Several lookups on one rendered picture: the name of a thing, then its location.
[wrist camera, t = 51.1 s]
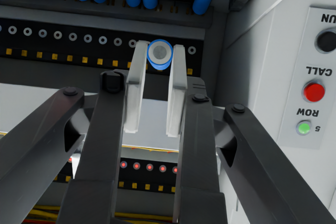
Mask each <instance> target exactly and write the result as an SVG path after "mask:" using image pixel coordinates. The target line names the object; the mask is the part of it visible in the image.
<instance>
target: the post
mask: <svg viewBox="0 0 336 224"><path fill-rule="evenodd" d="M309 7H313V8H322V9H330V10H336V0H281V1H280V2H279V3H278V4H277V5H276V6H275V7H274V8H273V9H271V10H270V11H269V12H268V13H267V14H266V15H265V16H264V17H262V18H261V19H260V20H259V21H258V22H257V23H256V24H255V25H253V26H252V27H251V28H250V29H249V30H248V31H247V32H246V33H244V34H243V35H242V36H241V37H240V38H239V39H238V40H237V41H235V42H234V43H233V44H232V45H231V46H230V47H229V48H228V49H225V44H226V34H227V24H228V14H229V13H227V20H226V26H225V32H224V38H223V44H222V50H221V56H220V62H219V68H218V74H217V80H216V86H215V92H214V99H213V106H216V107H226V105H228V104H242V105H244V106H246V107H248V108H249V109H250V110H251V111H252V113H253V114H254V115H255V116H256V118H257V119H258V120H259V122H260V123H261V124H262V126H263V127H264V128H265V129H266V131H267V132H268V133H269V135H270V136H271V137H272V138H273V140H274V141H275V142H276V143H277V140H278V136H279V132H280V127H281V123H282V119H283V115H284V111H285V107H286V103H287V98H288V94H289V90H290V86H291V82H292V78H293V73H294V69H295V65H296V61H297V57H298V53H299V49H300V44H301V40H302V36H303V32H304V28H305V24H306V20H307V15H308V11H309ZM279 148H280V149H281V150H282V151H283V153H284V154H285V155H286V157H287V158H288V159H289V160H290V162H291V163H292V164H293V166H294V167H295V168H296V169H297V171H298V172H299V173H300V175H301V176H302V177H303V179H304V180H305V181H306V182H307V184H308V185H309V186H310V188H311V189H312V190H313V191H314V193H315V194H316V195H317V197H318V198H319V199H320V200H321V202H322V203H323V204H324V206H325V207H326V208H327V210H329V207H330V204H331V201H332V198H333V195H334V192H335V188H336V95H335V98H334V102H333V105H332V108H331V112H330V115H329V119H328V122H327V126H326V129H325V132H324V136H323V139H322V143H321V146H320V150H314V149H305V148H295V147H286V146H279ZM225 203H226V213H227V222H228V224H250V222H249V220H248V218H247V216H246V214H245V212H244V209H243V207H242V205H241V203H240V201H239V205H238V211H235V210H234V209H233V208H232V206H231V205H230V203H229V202H228V201H227V199H226V198H225Z"/></svg>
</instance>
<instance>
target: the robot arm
mask: <svg viewBox="0 0 336 224"><path fill-rule="evenodd" d="M147 48H148V42H147V41H145V40H139V41H137V43H136V47H135V50H134V54H133V58H132V62H131V65H130V69H129V70H123V69H114V70H108V71H104V72H102V73H101V74H100V90H99V93H98V94H94V95H85V93H84V91H83V90H82V89H81V88H78V87H73V86H70V87H69V86H68V87H64V88H61V89H59V90H58V91H57V92H55V93H54V94H53V95H52V96H51V97H49V98H48V99H47V100H46V101H45V102H44V103H42V104H41V105H40V106H39V107H38V108H36V109H35V110H34V111H33V112H32V113H31V114H29V115H28V116H27V117H26V118H25V119H23V120H22V121H21V122H20V123H19V124H18V125H16V126H15V127H14V128H13V129H12V130H10V131H9V132H8V133H7V134H6V135H5V136H3V137H2V138H1V139H0V224H21V223H22V222H23V220H24V219H25V218H26V216H27V215H28V214H29V212H30V211H31V210H32V208H33V207H34V206H35V204H36V203H37V202H38V200H39V199H40V197H41V196H42V195H43V193H44V192H45V191H46V189H47V188H48V187H49V185H50V184H51V183H52V181H53V180H54V179H55V177H56V176H57V175H58V173H59V172H60V171H61V169H62V168H63V167H64V165H65V164H66V163H67V161H68V160H69V159H70V157H71V156H72V154H73V153H74V152H75V150H76V149H77V148H78V146H79V145H80V144H81V142H82V141H83V140H84V138H85V134H86V138H85V141H84V145H83V148H82V151H81V155H80V158H79V162H78V165H77V169H76V172H75V176H74V179H70V180H69V181H68V184H67V187H66V190H65V193H64V197H63V200H62V203H61V206H60V209H59V213H58V216H57V219H56V222H55V224H134V223H131V222H128V221H125V220H121V219H118V218H115V207H116V198H117V189H118V179H119V170H120V160H121V151H122V141H123V131H125V132H126V133H136V132H137V131H138V126H139V119H140V112H141V105H142V97H143V90H144V83H145V73H146V62H147ZM166 135H168V137H175V138H178V136H180V139H179V146H178V162H177V173H176V185H175V196H174V207H173V218H172V223H165V224H228V218H227V208H226V199H225V194H224V193H223V192H220V187H219V176H218V165H217V155H218V157H219V159H220V161H221V163H222V165H223V167H224V169H225V172H226V174H227V176H228V178H229V180H230V182H231V184H232V187H233V189H234V191H235V193H236V195H237V197H238V199H239V201H240V204H241V206H242V208H243V210H244V212H245V214H246V216H247V219H248V221H249V223H250V224H336V220H335V218H334V217H333V216H332V215H331V213H330V212H329V211H328V209H327V208H326V207H325V206H324V204H323V203H322V202H321V200H320V199H319V198H318V196H317V195H316V194H315V193H314V191H313V190H312V189H311V187H310V186H309V185H308V184H307V182H306V181H305V180H304V178H303V177H302V176H301V174H300V173H299V172H298V171H297V169H296V168H295V167H294V165H293V164H292V163H291V162H290V160H289V159H288V158H287V156H286V155H285V154H284V153H283V151H282V150H281V149H280V147H279V146H278V145H277V143H276V142H275V141H274V140H273V138H272V137H271V136H270V134H269V133H268V132H267V131H266V129H265V128H264V127H263V125H262V124H261V123H260V122H259V120H258V119H257V118H256V116H255V115H254V114H253V112H252V111H251V110H250V109H249V108H248V107H246V106H244V105H243V104H239V103H230V104H227V105H226V106H225V109H222V108H218V107H215V106H213V105H212V101H211V99H210V98H209V97H208V96H207V92H206V87H205V82H204V81H203V80H202V79H201V78H200V77H192V76H187V70H186V56H185V47H184V46H183V45H179V44H176V45H175V46H174V47H173V57H172V62H171V70H170V78H169V89H168V106H167V123H166ZM216 152H217V154H216Z"/></svg>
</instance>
